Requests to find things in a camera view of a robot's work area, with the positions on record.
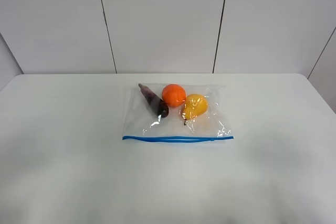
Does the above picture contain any clear zip bag blue seal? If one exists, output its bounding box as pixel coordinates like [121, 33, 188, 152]
[122, 83, 234, 143]

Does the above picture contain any yellow pear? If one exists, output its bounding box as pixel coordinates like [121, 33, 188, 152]
[182, 94, 208, 124]

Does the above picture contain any orange fruit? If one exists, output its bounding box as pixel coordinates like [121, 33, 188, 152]
[162, 84, 186, 108]

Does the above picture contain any purple eggplant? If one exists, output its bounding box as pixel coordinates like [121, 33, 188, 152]
[138, 83, 169, 119]

